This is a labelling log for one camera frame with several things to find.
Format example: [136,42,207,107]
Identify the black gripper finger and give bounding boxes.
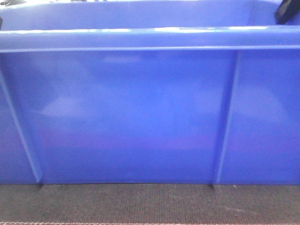
[274,0,300,24]

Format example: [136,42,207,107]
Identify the large blue plastic bin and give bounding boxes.
[0,0,300,185]

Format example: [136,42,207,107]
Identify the black conveyor belt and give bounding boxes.
[0,184,300,225]

